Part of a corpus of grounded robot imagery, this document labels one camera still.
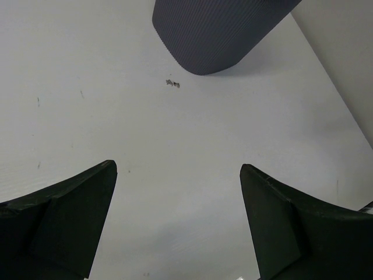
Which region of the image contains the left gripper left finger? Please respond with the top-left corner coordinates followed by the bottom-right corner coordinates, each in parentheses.
top-left (1, 160), bottom-right (117, 279)

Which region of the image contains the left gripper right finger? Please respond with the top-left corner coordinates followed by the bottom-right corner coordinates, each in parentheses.
top-left (240, 164), bottom-right (372, 279)

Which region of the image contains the grey mesh waste bin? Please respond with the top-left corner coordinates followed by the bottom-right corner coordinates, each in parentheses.
top-left (152, 0), bottom-right (300, 76)

